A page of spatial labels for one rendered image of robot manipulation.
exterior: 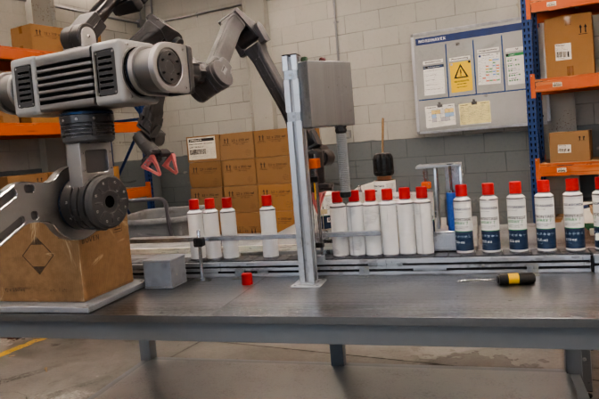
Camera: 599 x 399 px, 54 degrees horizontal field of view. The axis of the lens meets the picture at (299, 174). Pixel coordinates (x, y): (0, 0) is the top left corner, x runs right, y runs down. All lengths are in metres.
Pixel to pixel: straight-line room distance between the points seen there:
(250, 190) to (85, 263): 3.84
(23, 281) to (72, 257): 0.19
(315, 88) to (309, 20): 5.25
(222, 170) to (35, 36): 2.07
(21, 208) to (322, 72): 0.87
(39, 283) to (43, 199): 0.34
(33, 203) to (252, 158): 4.15
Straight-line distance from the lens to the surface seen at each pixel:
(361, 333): 1.48
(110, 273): 1.88
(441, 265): 1.79
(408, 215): 1.81
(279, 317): 1.48
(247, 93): 7.26
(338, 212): 1.83
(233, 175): 5.58
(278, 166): 5.37
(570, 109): 6.04
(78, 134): 1.59
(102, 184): 1.59
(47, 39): 6.06
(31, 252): 1.87
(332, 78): 1.74
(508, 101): 6.07
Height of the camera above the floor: 1.24
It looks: 3 degrees down
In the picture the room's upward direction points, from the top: 5 degrees counter-clockwise
